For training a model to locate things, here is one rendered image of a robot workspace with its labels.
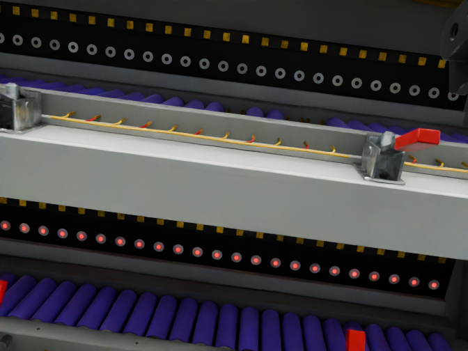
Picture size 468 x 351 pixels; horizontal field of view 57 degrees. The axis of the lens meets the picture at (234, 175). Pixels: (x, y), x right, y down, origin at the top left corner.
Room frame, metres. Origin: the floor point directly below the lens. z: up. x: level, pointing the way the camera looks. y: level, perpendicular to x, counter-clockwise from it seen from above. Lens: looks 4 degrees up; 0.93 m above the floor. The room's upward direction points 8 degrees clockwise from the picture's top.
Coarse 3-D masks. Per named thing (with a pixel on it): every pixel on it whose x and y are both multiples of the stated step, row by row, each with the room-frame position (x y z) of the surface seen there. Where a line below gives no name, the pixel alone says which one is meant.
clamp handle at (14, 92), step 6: (6, 84) 0.30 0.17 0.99; (6, 90) 0.30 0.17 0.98; (12, 90) 0.30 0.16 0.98; (18, 90) 0.30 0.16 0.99; (0, 96) 0.28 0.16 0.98; (6, 96) 0.29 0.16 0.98; (12, 96) 0.30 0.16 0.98; (18, 96) 0.30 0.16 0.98; (0, 102) 0.29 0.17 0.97; (6, 102) 0.29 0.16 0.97
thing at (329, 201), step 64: (0, 64) 0.46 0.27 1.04; (64, 64) 0.46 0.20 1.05; (64, 128) 0.33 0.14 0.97; (0, 192) 0.30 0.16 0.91; (64, 192) 0.30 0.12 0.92; (128, 192) 0.30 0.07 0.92; (192, 192) 0.29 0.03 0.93; (256, 192) 0.29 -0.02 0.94; (320, 192) 0.29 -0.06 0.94; (384, 192) 0.28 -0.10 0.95; (448, 192) 0.29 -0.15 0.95; (448, 256) 0.30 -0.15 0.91
